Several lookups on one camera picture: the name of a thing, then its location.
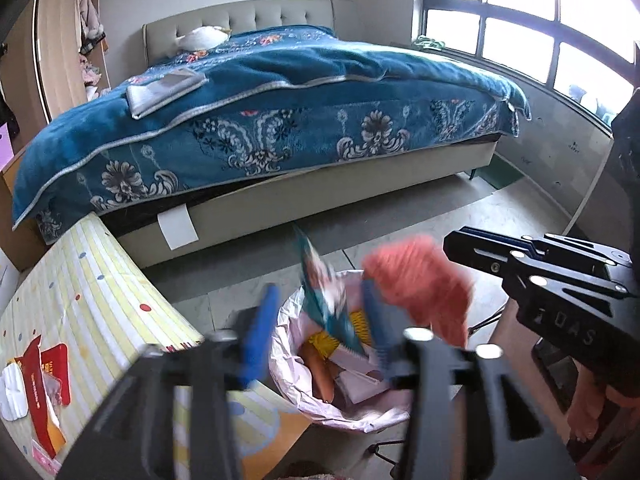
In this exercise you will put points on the black jacket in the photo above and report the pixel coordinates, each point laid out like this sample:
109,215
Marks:
7,112

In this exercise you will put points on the folded grey cloth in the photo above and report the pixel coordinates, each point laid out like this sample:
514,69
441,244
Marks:
165,92

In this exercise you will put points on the teal printed snack packet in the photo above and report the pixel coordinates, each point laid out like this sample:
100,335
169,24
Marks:
325,310

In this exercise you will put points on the green floor mat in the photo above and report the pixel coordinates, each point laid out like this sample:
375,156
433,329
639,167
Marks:
500,174

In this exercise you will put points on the large grid window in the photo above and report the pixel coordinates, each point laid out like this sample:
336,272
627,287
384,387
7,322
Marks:
520,5

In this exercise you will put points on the wooden drawer cabinet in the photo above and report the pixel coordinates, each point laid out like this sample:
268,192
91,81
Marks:
15,220

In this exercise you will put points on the pink wrapper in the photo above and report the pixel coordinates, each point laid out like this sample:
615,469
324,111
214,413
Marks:
44,452

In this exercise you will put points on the striped yellow tablecloth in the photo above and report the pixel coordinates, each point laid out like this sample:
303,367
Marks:
100,300

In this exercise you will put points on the white crumpled wrapper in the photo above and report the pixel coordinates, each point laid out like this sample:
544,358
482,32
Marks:
12,390

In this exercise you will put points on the blue floral blanket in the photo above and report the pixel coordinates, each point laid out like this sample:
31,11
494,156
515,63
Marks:
300,90

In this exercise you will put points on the pile of folded clothes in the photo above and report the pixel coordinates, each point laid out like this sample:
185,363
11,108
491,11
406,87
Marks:
95,80

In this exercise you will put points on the white bed label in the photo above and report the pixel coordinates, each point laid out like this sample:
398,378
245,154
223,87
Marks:
176,227

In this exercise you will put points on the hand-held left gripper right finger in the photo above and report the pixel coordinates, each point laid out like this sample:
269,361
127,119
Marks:
380,340

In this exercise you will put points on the green cloth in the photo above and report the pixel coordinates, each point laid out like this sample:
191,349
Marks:
429,42

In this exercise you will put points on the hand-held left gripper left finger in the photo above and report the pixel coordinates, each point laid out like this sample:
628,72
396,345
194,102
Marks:
257,345

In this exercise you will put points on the purple plastic basket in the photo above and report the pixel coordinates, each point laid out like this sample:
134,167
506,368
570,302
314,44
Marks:
5,142

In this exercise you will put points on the red packet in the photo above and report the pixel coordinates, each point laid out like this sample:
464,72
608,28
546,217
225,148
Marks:
40,370

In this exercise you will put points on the yellow foam fruit net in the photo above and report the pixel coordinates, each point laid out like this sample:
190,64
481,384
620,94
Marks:
325,345
361,325

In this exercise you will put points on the pink hanging garment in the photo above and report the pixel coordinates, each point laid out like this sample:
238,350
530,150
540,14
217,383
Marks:
89,15

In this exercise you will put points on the beige upholstered bed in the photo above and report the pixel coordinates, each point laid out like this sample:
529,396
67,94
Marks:
350,185

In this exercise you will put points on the orange wrapper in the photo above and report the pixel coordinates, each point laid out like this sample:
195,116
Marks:
320,375

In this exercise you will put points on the wooden wardrobe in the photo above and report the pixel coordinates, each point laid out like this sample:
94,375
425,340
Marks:
60,50

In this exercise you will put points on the white carton box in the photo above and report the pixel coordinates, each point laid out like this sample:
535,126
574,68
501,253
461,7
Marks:
360,380

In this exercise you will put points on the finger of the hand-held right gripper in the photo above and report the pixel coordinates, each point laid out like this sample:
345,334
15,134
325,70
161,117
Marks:
480,255
575,250

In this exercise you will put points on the white pillow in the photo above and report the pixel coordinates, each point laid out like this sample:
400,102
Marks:
202,39

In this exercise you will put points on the orange cloth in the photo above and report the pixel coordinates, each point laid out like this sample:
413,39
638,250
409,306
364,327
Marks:
425,285

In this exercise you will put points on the person's right leg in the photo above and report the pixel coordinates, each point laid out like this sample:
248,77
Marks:
582,410

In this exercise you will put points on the trash bin with white bag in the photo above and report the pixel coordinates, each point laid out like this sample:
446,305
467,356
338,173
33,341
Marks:
350,412

